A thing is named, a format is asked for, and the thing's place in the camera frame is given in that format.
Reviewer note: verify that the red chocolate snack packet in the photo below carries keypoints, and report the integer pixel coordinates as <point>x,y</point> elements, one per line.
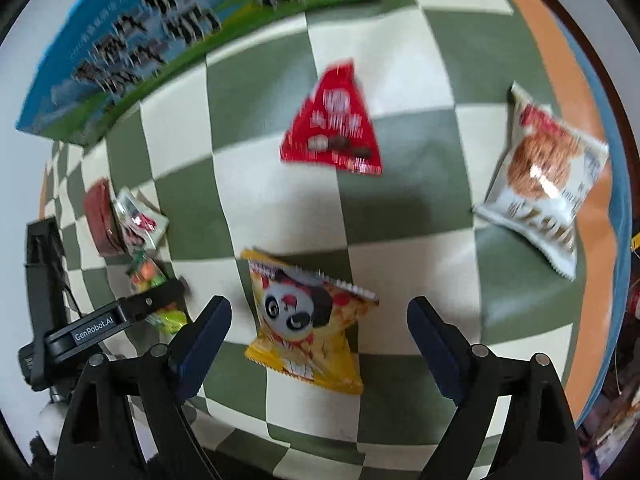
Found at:
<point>332,130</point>

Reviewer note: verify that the small white face-print packet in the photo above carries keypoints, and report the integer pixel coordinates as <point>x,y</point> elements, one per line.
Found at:
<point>140,225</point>

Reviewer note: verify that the green candy snack packet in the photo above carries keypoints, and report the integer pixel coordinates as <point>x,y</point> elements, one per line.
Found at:
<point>146,270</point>

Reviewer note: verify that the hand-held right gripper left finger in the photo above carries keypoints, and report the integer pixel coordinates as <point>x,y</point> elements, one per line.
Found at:
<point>202,350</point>

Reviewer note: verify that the dark red meat snack packet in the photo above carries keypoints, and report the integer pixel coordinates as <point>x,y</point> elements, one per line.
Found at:
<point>100,220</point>

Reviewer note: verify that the printed cardboard box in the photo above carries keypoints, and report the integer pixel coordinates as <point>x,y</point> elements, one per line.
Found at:
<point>150,35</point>

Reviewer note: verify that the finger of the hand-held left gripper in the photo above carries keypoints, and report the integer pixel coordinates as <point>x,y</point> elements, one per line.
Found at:
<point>155,300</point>

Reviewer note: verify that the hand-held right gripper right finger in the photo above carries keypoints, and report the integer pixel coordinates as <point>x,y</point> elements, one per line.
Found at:
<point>440,352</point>

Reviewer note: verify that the white cookie snack packet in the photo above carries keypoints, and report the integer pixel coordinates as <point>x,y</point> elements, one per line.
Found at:
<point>542,175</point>

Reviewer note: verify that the green white checkered mat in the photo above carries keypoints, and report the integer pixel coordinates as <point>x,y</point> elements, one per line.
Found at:
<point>425,170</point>

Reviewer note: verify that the yellow panda snack packet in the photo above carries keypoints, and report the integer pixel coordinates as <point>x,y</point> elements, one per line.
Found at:
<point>300,320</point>

